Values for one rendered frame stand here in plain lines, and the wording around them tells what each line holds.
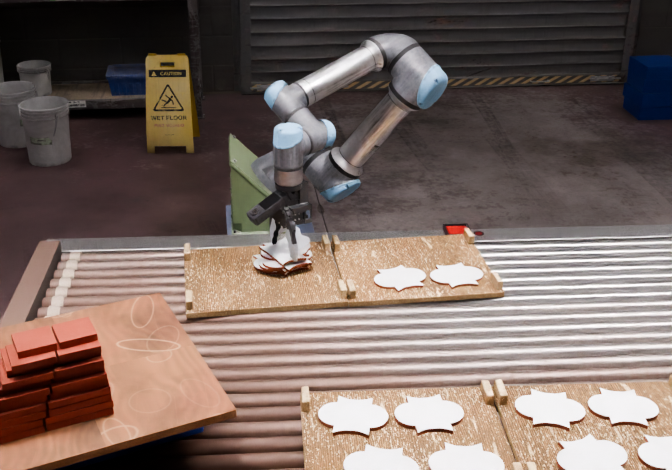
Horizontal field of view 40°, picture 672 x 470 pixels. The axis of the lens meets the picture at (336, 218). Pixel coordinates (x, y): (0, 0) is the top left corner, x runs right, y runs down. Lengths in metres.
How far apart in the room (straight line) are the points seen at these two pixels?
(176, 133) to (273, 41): 1.44
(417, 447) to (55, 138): 4.31
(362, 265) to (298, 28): 4.65
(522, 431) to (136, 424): 0.77
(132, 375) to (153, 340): 0.13
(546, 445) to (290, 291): 0.81
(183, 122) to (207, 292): 3.58
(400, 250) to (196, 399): 0.97
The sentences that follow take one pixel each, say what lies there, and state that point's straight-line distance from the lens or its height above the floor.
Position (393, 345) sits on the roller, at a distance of 2.21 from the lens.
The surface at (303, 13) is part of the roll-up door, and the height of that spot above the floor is 0.61.
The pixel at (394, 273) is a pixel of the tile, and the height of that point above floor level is 0.94.
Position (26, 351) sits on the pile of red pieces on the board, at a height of 1.21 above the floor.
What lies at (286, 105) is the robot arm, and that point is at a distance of 2.43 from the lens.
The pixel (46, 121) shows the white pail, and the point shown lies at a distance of 5.80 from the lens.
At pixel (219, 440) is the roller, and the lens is 1.91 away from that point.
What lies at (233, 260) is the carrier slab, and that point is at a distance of 2.54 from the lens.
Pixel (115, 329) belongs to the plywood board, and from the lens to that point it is 2.07.
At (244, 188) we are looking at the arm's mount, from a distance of 2.76.
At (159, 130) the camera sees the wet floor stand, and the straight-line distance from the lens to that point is 5.93.
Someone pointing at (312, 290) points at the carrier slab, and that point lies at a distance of 2.38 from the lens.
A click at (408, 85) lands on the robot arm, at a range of 2.58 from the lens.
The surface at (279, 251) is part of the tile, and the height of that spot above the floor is 0.99.
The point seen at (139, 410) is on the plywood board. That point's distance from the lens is 1.81.
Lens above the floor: 2.11
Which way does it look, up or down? 25 degrees down
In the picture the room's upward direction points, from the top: 1 degrees clockwise
